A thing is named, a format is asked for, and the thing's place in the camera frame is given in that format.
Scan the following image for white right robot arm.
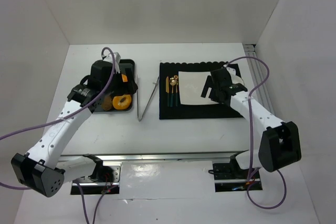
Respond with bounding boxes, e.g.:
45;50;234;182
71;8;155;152
208;68;302;173

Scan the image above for white two-handled soup bowl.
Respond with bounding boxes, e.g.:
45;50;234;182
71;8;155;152
230;74;245;86

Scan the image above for gold knife teal handle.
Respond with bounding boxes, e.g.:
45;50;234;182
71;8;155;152
165;76;170;107

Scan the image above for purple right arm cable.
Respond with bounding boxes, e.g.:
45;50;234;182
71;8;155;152
226;56;287;210

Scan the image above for black scalloped placemat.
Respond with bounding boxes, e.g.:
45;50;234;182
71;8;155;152
159;61;241;120

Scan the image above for aluminium mounting rail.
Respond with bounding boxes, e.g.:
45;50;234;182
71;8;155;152
59;151;246;162

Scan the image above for gold fork teal handle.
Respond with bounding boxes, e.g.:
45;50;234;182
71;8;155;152
174;75;179;106

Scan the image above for dark brown round bread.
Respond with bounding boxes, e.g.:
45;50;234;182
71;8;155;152
101;95;113;111

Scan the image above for metal serving tongs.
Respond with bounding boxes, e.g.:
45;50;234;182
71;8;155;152
136;76;160;122

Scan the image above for aluminium corner frame rail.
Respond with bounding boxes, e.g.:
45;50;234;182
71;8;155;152
243;44;274;114

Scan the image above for orange bread roll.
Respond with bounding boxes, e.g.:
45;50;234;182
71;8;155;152
122;74;128;82

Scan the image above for black food tray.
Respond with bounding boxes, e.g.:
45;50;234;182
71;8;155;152
87;59;138;113

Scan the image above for orange glazed bagel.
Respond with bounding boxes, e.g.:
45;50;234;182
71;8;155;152
112;94;132;110

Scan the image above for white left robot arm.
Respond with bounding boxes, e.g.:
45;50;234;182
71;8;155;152
11;59;138;197

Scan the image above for white square plate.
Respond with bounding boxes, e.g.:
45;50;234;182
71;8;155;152
178;71;217;105

